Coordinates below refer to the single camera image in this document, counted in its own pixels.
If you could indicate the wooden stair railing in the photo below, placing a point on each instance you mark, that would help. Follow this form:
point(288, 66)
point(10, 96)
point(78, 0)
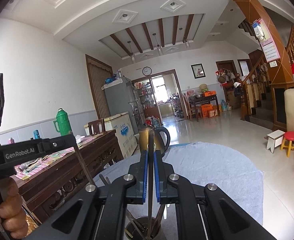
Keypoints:
point(254, 77)

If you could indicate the round wall clock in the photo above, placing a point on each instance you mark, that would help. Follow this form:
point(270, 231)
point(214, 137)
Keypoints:
point(147, 71)

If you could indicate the glass display shelf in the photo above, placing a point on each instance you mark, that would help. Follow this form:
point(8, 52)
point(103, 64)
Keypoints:
point(144, 95)

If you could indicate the red and yellow stool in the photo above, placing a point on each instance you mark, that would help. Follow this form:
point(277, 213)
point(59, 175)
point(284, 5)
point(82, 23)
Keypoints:
point(290, 136)

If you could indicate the dark wooden chopstick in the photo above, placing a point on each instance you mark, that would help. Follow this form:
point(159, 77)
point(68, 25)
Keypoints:
point(150, 142)
point(108, 181)
point(103, 180)
point(83, 160)

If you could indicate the wooden dining chair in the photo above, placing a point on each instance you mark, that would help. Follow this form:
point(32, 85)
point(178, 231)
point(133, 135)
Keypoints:
point(187, 105)

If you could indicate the framed wall picture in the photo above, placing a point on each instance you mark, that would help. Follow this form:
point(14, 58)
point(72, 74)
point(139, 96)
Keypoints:
point(198, 71)

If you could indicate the gold electric kettle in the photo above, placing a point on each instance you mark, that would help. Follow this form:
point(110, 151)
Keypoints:
point(143, 140)

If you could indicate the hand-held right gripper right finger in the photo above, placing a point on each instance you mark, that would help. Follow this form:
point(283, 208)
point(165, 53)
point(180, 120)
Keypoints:
point(157, 177)

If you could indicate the wooden column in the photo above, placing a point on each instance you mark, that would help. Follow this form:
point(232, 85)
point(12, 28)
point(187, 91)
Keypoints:
point(279, 72)

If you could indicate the small white stool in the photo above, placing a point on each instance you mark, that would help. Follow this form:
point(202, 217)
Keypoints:
point(274, 136)

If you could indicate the patterned sideboard cover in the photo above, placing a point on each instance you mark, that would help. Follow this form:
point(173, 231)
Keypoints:
point(59, 153)

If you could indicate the large water jug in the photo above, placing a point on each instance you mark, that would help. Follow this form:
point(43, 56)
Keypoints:
point(224, 106)

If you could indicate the brown curtain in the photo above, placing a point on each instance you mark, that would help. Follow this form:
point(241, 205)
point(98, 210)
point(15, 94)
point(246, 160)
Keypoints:
point(97, 87)

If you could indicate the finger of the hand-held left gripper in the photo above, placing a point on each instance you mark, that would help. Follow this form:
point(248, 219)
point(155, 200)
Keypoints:
point(59, 143)

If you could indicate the dark green metal utensil holder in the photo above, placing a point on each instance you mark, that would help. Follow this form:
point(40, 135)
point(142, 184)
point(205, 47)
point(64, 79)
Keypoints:
point(140, 223)

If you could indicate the dark wooden dining table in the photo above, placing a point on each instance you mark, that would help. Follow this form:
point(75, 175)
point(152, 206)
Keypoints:
point(204, 99)

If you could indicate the white plastic bag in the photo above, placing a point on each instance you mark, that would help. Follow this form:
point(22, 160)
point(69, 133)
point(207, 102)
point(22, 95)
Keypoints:
point(79, 138)

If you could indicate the blue bottle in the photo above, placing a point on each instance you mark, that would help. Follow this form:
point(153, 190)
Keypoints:
point(36, 134)

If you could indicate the grey refrigerator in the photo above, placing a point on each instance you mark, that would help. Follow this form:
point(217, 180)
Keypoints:
point(119, 97)

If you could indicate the green thermos flask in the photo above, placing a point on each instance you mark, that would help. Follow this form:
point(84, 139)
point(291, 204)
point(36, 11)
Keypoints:
point(63, 123)

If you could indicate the glass pendant lamp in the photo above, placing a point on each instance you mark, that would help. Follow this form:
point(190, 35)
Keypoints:
point(133, 58)
point(159, 51)
point(187, 43)

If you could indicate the white chest freezer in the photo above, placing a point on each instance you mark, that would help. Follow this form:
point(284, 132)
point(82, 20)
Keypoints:
point(124, 132)

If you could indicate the pink wall calendar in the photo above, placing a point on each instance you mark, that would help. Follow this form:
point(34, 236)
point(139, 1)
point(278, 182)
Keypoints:
point(269, 50)

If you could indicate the orange carton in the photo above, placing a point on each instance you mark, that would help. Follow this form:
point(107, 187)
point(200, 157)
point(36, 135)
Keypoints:
point(214, 113)
point(206, 110)

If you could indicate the flat orange box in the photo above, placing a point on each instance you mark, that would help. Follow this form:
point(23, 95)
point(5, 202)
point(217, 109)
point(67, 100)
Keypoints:
point(209, 94)

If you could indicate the person's left hand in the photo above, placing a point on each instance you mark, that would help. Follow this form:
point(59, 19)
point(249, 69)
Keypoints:
point(12, 205)

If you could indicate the carved wooden sideboard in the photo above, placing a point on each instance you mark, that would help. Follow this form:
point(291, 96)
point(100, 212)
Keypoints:
point(62, 177)

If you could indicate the grey tablecloth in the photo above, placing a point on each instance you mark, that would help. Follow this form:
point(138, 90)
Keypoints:
point(212, 167)

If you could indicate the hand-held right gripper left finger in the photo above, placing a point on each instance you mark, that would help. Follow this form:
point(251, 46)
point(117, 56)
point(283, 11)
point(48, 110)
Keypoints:
point(144, 177)

